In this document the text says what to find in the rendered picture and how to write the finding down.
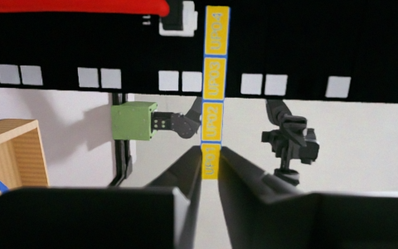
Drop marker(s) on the blue flat strip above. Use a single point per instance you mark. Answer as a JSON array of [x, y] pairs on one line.
[[3, 187]]

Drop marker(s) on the tan open box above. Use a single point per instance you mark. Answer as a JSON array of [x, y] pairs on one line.
[[22, 160]]

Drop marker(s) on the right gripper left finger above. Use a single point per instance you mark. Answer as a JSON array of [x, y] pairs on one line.
[[89, 217]]

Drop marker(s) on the yellow label strip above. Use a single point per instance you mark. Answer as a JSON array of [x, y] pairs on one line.
[[213, 87]]

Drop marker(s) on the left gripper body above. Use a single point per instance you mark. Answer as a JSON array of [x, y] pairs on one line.
[[282, 141]]

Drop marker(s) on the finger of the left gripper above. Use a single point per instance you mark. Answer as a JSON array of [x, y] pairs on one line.
[[294, 132], [289, 177]]

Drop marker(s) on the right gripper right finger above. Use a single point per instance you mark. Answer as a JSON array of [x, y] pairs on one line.
[[260, 214]]

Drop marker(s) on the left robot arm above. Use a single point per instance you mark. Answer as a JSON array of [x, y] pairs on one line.
[[187, 125]]

